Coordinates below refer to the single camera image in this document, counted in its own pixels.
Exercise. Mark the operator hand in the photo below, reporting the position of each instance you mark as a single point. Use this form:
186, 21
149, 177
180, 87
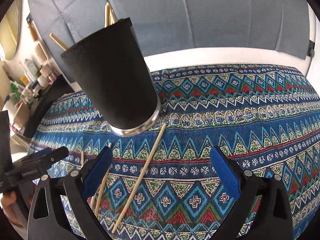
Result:
7, 200

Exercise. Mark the white lotion bottle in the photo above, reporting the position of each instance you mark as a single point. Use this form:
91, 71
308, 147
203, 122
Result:
32, 69

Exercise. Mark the oval wall mirror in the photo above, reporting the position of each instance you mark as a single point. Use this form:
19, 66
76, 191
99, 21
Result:
10, 30

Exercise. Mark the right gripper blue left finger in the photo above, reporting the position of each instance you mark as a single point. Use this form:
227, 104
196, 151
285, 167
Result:
94, 172

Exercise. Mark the grey blue backdrop cloth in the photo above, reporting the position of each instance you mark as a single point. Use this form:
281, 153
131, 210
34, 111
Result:
162, 26

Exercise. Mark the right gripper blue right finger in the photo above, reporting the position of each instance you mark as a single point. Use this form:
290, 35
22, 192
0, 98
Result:
226, 170

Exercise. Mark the wooden chopstick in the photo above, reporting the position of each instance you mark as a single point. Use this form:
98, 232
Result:
142, 173
82, 158
100, 194

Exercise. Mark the black sleeved metal cup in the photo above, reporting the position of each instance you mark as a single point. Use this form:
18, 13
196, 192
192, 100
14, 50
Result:
110, 68

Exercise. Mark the patterned blue tablecloth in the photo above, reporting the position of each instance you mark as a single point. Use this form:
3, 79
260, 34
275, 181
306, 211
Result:
263, 116

